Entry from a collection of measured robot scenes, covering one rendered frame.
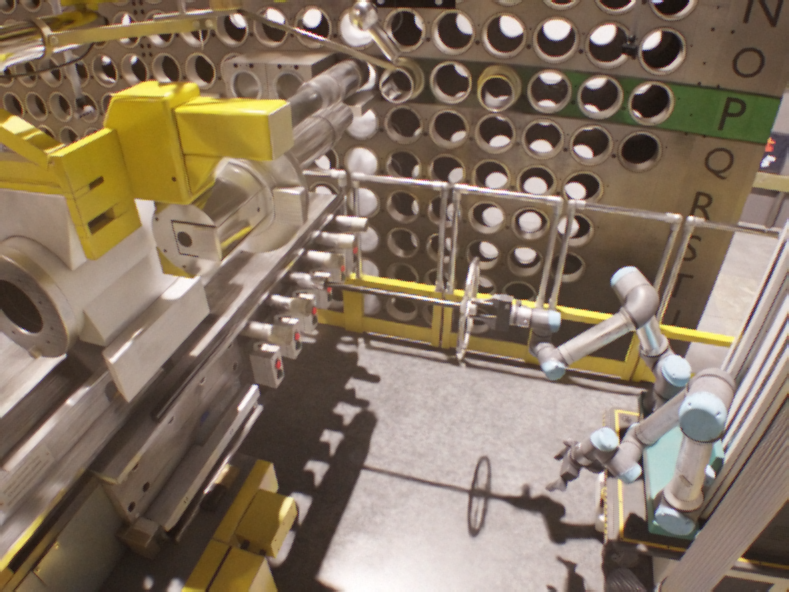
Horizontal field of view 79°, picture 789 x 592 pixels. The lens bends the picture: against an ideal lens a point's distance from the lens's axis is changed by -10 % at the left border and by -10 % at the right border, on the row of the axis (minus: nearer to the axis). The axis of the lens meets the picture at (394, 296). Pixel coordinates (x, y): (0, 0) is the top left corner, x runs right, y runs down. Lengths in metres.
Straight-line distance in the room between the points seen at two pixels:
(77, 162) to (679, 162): 3.03
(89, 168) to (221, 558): 1.12
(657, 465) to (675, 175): 1.86
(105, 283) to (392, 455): 1.61
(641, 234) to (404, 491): 2.17
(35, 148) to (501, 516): 2.11
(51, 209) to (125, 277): 0.30
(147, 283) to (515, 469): 1.80
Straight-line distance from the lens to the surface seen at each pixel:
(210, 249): 1.32
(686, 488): 1.74
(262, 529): 1.73
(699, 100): 3.34
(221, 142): 1.17
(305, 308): 1.98
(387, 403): 2.80
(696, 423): 1.54
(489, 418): 2.77
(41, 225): 1.38
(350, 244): 2.38
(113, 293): 1.47
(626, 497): 2.23
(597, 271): 3.71
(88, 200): 1.26
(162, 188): 1.29
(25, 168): 1.33
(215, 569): 1.71
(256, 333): 1.91
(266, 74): 3.27
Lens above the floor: 2.05
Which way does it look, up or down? 35 degrees down
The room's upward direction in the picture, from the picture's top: straight up
